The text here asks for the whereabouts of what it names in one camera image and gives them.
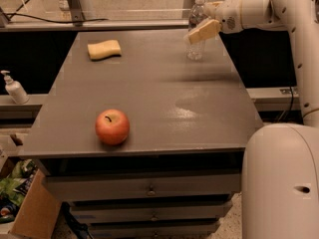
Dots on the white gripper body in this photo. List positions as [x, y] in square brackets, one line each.
[228, 16]

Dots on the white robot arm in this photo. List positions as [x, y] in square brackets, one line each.
[280, 168]

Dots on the red apple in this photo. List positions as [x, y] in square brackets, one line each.
[112, 127]

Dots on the metal frame post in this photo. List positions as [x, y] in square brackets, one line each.
[76, 12]

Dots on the green snack bags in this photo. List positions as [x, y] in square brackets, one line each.
[14, 188]

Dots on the yellow sponge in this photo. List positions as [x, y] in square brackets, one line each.
[104, 49]

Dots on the grey drawer cabinet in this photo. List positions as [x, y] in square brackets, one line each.
[189, 125]

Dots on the white pump dispenser bottle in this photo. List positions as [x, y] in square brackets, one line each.
[14, 89]

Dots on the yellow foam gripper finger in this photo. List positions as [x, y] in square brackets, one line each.
[207, 29]
[210, 8]

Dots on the cardboard box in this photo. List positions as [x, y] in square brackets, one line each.
[38, 213]

